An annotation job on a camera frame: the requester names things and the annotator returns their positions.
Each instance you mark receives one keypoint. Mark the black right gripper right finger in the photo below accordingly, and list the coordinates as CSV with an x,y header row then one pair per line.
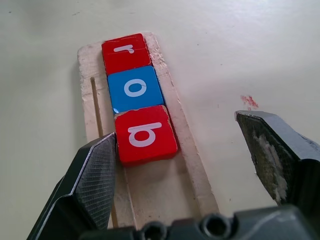
x,y
280,150

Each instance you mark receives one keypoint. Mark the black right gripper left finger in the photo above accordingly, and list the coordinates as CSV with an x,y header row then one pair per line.
x,y
85,185

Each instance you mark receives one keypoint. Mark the red letter b block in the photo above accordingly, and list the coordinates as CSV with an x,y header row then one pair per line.
x,y
145,135

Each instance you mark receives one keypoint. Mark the wooden letter tray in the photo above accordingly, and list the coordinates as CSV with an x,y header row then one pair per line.
x,y
160,190

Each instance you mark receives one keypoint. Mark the blue letter o block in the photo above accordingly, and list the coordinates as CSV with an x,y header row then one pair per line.
x,y
135,88

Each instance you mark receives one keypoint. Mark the red letter r block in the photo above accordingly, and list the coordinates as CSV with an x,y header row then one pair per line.
x,y
125,53

